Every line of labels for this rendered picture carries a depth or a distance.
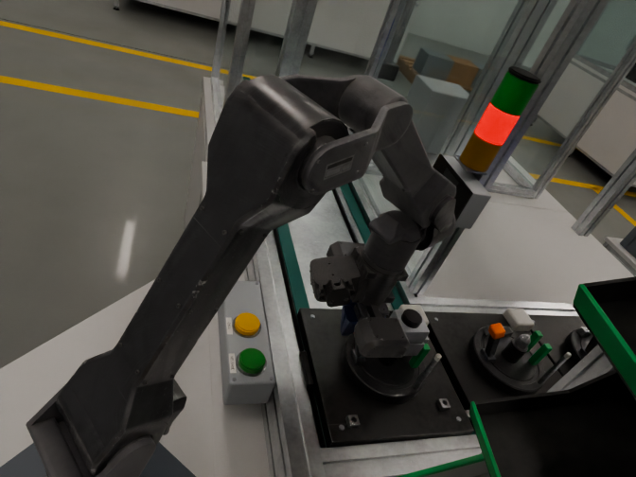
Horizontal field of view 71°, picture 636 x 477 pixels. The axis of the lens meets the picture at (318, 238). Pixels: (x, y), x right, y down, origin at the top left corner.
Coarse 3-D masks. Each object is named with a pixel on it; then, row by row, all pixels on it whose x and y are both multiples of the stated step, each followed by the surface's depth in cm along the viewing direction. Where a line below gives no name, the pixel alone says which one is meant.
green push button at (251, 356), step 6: (252, 348) 68; (240, 354) 67; (246, 354) 67; (252, 354) 67; (258, 354) 67; (240, 360) 66; (246, 360) 66; (252, 360) 66; (258, 360) 67; (264, 360) 67; (240, 366) 66; (246, 366) 65; (252, 366) 65; (258, 366) 66; (246, 372) 65; (252, 372) 65
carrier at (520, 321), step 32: (448, 320) 86; (480, 320) 89; (512, 320) 90; (448, 352) 80; (480, 352) 79; (512, 352) 79; (544, 352) 78; (480, 384) 76; (512, 384) 75; (544, 384) 81
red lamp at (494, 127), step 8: (488, 104) 68; (488, 112) 68; (496, 112) 66; (480, 120) 70; (488, 120) 68; (496, 120) 67; (504, 120) 66; (512, 120) 66; (480, 128) 69; (488, 128) 68; (496, 128) 67; (504, 128) 67; (512, 128) 68; (480, 136) 69; (488, 136) 68; (496, 136) 68; (504, 136) 68; (496, 144) 69
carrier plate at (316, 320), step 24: (312, 312) 77; (336, 312) 79; (312, 336) 73; (336, 336) 75; (312, 360) 70; (336, 360) 71; (432, 360) 77; (336, 384) 67; (432, 384) 73; (336, 408) 64; (360, 408) 65; (384, 408) 67; (408, 408) 68; (432, 408) 69; (456, 408) 71; (336, 432) 61; (360, 432) 63; (384, 432) 64; (408, 432) 65; (432, 432) 66; (456, 432) 67
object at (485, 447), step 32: (608, 384) 40; (480, 416) 43; (512, 416) 42; (544, 416) 42; (576, 416) 41; (608, 416) 41; (512, 448) 40; (544, 448) 40; (576, 448) 39; (608, 448) 39
